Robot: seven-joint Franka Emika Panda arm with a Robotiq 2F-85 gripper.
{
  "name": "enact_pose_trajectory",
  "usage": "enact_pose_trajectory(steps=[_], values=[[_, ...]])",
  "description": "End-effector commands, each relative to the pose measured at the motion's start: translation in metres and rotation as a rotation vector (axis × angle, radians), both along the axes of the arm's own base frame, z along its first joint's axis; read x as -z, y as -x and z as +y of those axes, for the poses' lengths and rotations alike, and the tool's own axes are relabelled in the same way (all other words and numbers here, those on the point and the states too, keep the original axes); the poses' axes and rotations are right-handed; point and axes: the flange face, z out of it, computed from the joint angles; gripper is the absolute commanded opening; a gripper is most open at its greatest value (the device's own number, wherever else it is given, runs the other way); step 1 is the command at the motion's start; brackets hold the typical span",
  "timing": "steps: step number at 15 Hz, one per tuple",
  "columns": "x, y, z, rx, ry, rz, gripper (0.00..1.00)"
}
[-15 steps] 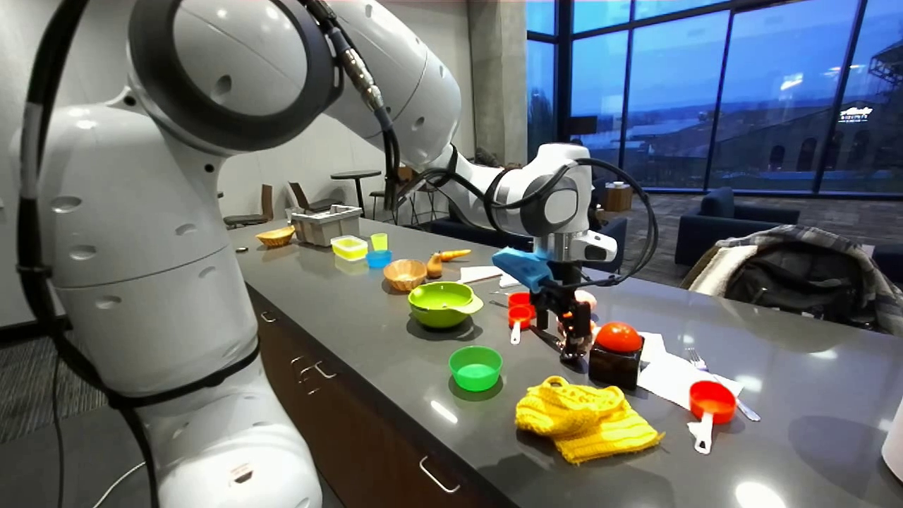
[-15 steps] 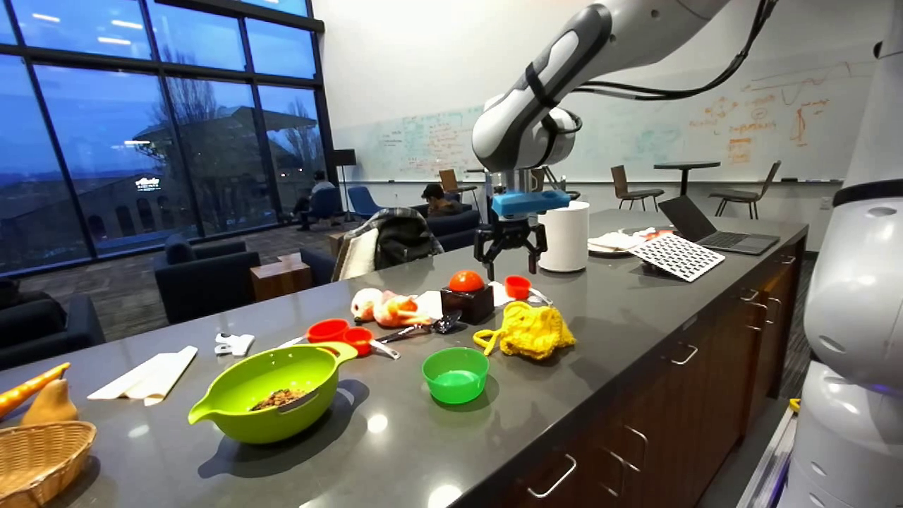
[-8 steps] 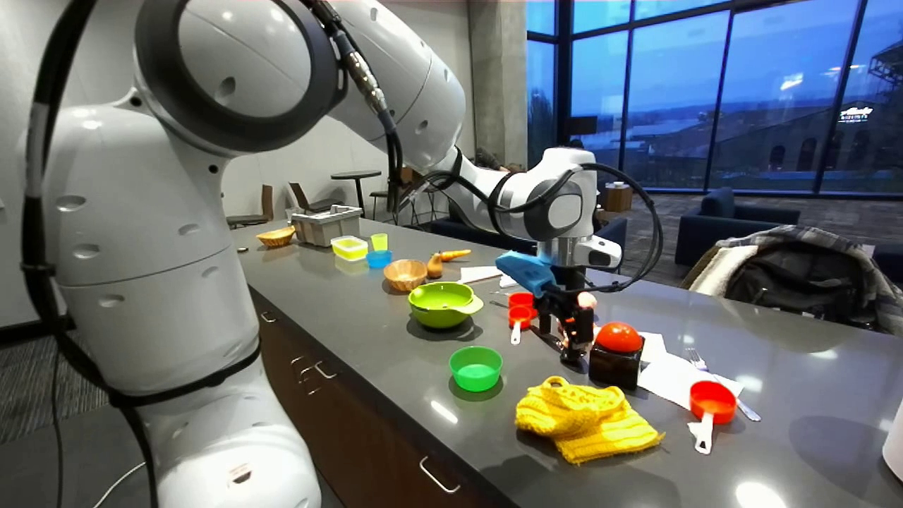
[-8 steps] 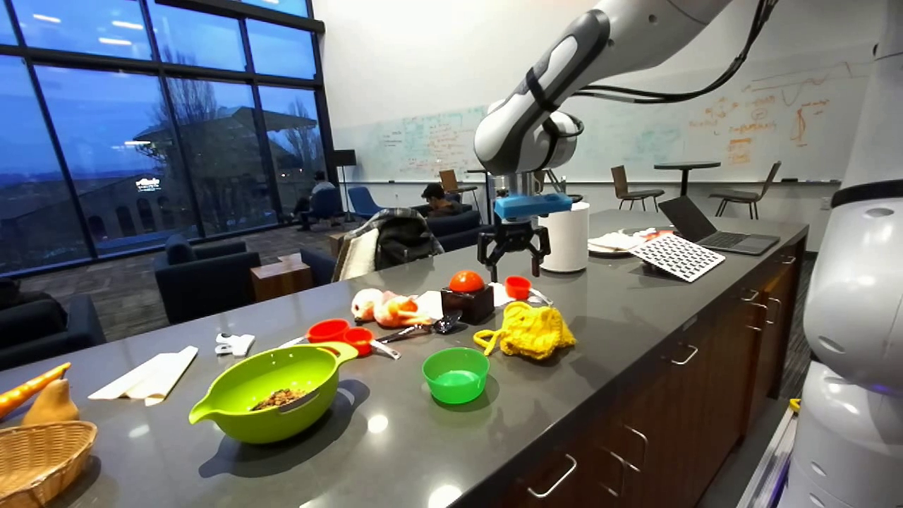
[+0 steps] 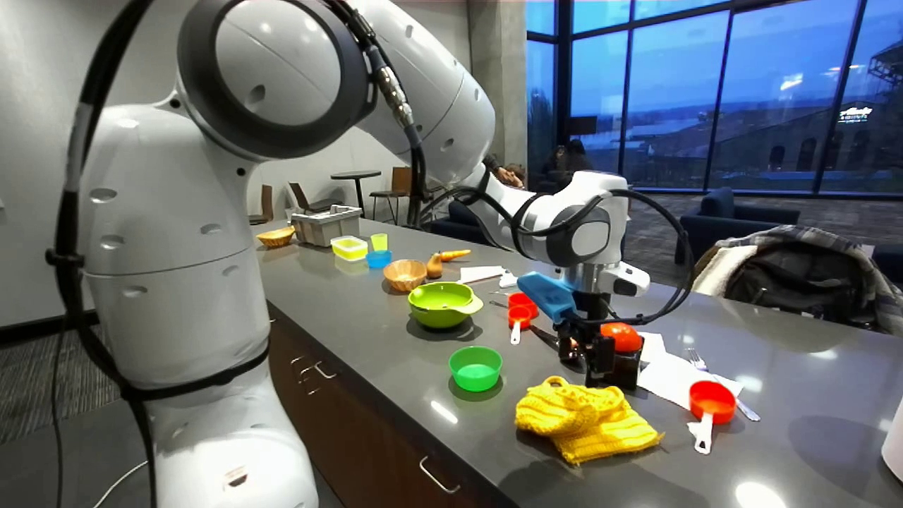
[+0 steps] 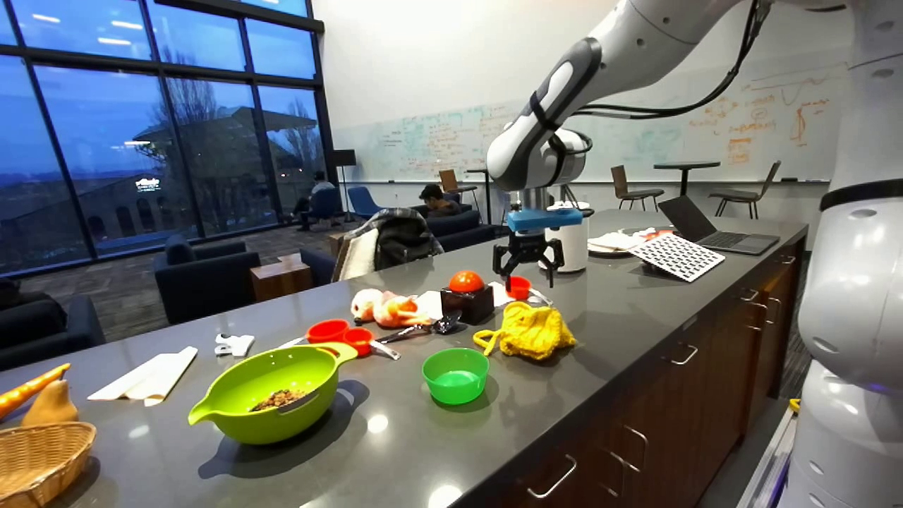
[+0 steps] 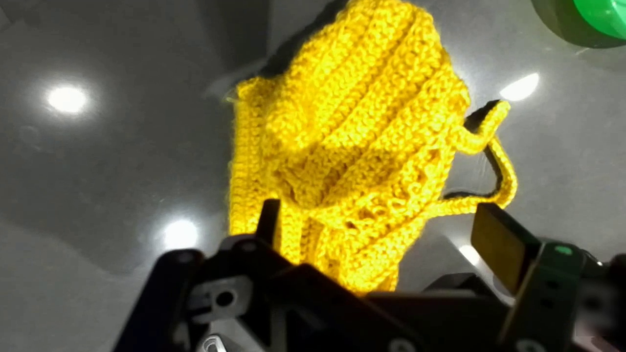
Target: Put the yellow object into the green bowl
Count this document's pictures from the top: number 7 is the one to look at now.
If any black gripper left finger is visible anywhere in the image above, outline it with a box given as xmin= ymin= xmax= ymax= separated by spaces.
xmin=255 ymin=198 xmax=285 ymax=247

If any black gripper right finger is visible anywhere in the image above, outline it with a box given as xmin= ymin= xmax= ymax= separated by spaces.
xmin=472 ymin=202 xmax=545 ymax=299

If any yellow crocheted cloth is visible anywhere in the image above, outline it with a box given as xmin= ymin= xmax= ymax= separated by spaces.
xmin=224 ymin=0 xmax=521 ymax=296

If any small green bowl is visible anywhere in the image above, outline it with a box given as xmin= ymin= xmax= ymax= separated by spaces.
xmin=531 ymin=0 xmax=626 ymax=51

